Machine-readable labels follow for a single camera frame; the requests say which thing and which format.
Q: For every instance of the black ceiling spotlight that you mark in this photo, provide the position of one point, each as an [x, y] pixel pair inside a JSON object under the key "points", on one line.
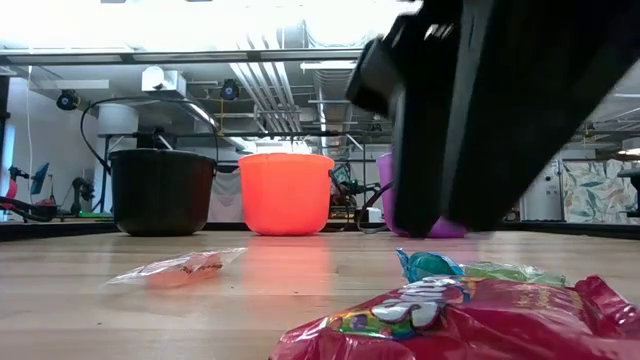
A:
{"points": [[67, 100], [230, 90]]}

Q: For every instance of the white round column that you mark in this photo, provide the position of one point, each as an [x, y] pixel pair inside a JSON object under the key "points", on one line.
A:
{"points": [[547, 195]]}

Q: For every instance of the white cloth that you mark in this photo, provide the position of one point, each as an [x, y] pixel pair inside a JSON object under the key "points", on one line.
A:
{"points": [[225, 200]]}

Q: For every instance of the long overhead beam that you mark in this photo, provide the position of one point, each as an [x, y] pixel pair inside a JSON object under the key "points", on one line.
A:
{"points": [[150, 56]]}

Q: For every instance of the purple pumpkin face bucket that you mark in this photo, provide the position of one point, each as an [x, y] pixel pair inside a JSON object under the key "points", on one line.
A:
{"points": [[386, 170]]}

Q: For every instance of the ribbed ceiling duct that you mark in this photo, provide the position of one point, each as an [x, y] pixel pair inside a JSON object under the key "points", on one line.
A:
{"points": [[332, 100]]}

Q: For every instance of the orange pumpkin face bucket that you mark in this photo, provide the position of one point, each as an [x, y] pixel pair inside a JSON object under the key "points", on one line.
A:
{"points": [[285, 192]]}

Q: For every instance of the red Skittles pack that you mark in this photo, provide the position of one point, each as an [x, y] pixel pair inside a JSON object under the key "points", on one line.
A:
{"points": [[500, 325]]}

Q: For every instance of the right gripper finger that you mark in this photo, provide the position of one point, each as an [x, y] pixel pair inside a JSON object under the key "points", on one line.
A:
{"points": [[420, 165], [490, 165]]}

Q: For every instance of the leaf pattern panel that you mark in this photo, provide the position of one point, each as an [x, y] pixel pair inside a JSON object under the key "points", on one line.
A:
{"points": [[585, 195]]}

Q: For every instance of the black background robot arm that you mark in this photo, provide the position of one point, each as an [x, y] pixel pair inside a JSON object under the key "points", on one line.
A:
{"points": [[35, 212], [77, 187]]}

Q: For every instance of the blue background monitor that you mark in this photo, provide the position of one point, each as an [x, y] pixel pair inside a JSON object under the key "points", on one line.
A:
{"points": [[40, 177]]}

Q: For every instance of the black aluminium table frame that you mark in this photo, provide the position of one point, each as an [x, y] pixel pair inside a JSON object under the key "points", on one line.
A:
{"points": [[575, 229]]}

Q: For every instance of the black halloween bucket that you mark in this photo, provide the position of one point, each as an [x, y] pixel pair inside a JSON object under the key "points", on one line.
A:
{"points": [[160, 195]]}

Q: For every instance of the white ceiling unit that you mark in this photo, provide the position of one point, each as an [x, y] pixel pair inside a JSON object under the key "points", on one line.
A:
{"points": [[162, 80]]}

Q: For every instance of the small white box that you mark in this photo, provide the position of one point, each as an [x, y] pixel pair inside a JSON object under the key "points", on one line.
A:
{"points": [[374, 215]]}

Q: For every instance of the blue lollipop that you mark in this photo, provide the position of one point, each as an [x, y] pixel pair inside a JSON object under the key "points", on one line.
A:
{"points": [[425, 264]]}

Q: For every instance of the black background rail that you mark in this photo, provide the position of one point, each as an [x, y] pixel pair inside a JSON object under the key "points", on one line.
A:
{"points": [[240, 133]]}

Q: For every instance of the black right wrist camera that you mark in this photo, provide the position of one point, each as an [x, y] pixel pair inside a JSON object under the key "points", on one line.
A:
{"points": [[372, 80]]}

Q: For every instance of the green candy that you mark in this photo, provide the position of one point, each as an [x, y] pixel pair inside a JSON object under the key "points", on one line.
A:
{"points": [[500, 272]]}

